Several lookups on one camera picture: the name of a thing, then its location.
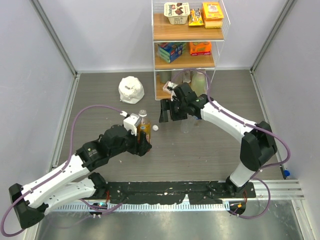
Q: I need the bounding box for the clear plastic cup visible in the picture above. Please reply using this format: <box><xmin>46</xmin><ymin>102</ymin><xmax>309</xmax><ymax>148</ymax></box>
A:
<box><xmin>171</xmin><ymin>70</ymin><xmax>183</xmax><ymax>85</ymax></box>

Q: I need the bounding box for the white crumpled paper bag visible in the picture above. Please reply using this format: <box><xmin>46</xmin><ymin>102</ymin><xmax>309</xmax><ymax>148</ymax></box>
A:
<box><xmin>118</xmin><ymin>76</ymin><xmax>145</xmax><ymax>105</ymax></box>

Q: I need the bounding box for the white amber bottle cap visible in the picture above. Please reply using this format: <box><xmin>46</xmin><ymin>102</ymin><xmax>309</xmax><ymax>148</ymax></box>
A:
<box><xmin>152</xmin><ymin>125</ymin><xmax>159</xmax><ymax>131</ymax></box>

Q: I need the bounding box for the orange yellow sponge pack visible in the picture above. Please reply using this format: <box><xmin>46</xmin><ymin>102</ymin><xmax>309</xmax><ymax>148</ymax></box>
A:
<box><xmin>202</xmin><ymin>2</ymin><xmax>224</xmax><ymax>29</ymax></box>

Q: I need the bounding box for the white chocolate yogurt tub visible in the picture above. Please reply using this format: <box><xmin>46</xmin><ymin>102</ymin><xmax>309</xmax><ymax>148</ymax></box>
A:
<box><xmin>163</xmin><ymin>2</ymin><xmax>190</xmax><ymax>25</ymax></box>

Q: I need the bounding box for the pale green cup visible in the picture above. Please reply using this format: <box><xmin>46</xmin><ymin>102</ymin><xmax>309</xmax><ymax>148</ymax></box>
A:
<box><xmin>159</xmin><ymin>71</ymin><xmax>172</xmax><ymax>84</ymax></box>

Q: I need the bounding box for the small clear bottle blue cap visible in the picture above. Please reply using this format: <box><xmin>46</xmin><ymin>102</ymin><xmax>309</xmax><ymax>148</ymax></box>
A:
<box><xmin>180</xmin><ymin>116</ymin><xmax>197</xmax><ymax>134</ymax></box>

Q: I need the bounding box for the blue green box pack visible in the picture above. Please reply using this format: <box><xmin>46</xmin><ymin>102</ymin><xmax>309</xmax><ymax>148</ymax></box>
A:
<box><xmin>157</xmin><ymin>42</ymin><xmax>187</xmax><ymax>64</ymax></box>

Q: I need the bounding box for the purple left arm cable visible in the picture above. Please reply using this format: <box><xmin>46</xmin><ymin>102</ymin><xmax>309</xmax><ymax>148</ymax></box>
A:
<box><xmin>0</xmin><ymin>104</ymin><xmax>128</xmax><ymax>237</ymax></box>

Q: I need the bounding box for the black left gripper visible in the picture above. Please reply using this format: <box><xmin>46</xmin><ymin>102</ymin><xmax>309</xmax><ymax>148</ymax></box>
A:
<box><xmin>109</xmin><ymin>126</ymin><xmax>152</xmax><ymax>158</ymax></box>

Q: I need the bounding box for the orange cracker box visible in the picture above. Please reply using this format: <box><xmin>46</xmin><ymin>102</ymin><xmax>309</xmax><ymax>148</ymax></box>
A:
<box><xmin>189</xmin><ymin>41</ymin><xmax>212</xmax><ymax>56</ymax></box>

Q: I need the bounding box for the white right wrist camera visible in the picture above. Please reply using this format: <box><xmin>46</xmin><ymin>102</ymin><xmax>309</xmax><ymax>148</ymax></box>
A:
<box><xmin>166</xmin><ymin>82</ymin><xmax>178</xmax><ymax>101</ymax></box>

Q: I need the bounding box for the slotted grey cable duct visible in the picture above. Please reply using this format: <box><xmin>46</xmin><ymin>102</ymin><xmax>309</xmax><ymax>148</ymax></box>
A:
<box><xmin>53</xmin><ymin>201</ymin><xmax>230</xmax><ymax>212</ymax></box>

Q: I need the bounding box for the amber drink bottle red label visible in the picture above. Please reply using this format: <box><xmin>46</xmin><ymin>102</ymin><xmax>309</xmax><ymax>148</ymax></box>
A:
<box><xmin>137</xmin><ymin>109</ymin><xmax>151</xmax><ymax>143</ymax></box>

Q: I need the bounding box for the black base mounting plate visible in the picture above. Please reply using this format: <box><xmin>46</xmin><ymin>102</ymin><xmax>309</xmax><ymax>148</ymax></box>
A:
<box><xmin>77</xmin><ymin>180</ymin><xmax>256</xmax><ymax>206</ymax></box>

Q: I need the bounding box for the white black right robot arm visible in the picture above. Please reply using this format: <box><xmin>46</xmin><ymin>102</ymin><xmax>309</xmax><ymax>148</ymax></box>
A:
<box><xmin>159</xmin><ymin>83</ymin><xmax>278</xmax><ymax>198</ymax></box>

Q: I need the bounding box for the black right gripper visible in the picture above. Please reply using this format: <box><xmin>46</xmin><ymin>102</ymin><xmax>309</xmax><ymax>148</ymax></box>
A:
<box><xmin>159</xmin><ymin>97</ymin><xmax>188</xmax><ymax>123</ymax></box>

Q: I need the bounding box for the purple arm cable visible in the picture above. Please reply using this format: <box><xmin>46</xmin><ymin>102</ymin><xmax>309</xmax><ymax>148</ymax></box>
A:
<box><xmin>171</xmin><ymin>69</ymin><xmax>292</xmax><ymax>220</ymax></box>
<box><xmin>0</xmin><ymin>104</ymin><xmax>128</xmax><ymax>237</ymax></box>

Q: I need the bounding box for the white green bottle on shelf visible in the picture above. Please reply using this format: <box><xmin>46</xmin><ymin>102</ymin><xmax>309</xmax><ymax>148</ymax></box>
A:
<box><xmin>191</xmin><ymin>70</ymin><xmax>207</xmax><ymax>97</ymax></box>

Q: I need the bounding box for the yellow candy bag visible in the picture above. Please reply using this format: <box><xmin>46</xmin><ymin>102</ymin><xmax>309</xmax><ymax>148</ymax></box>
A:
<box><xmin>188</xmin><ymin>8</ymin><xmax>204</xmax><ymax>27</ymax></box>

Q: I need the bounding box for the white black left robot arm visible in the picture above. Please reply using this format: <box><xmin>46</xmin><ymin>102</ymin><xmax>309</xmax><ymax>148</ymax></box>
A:
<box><xmin>9</xmin><ymin>125</ymin><xmax>152</xmax><ymax>230</ymax></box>

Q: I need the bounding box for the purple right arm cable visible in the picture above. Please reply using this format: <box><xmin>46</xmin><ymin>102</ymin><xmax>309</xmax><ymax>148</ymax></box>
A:
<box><xmin>171</xmin><ymin>69</ymin><xmax>292</xmax><ymax>220</ymax></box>

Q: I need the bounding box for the white red tissue box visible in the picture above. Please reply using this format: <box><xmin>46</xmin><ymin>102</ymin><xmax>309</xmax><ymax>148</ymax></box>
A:
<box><xmin>162</xmin><ymin>81</ymin><xmax>177</xmax><ymax>95</ymax></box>

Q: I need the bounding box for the white wire wooden shelf rack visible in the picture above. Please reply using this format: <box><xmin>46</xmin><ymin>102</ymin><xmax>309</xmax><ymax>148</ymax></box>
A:
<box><xmin>151</xmin><ymin>0</ymin><xmax>231</xmax><ymax>101</ymax></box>

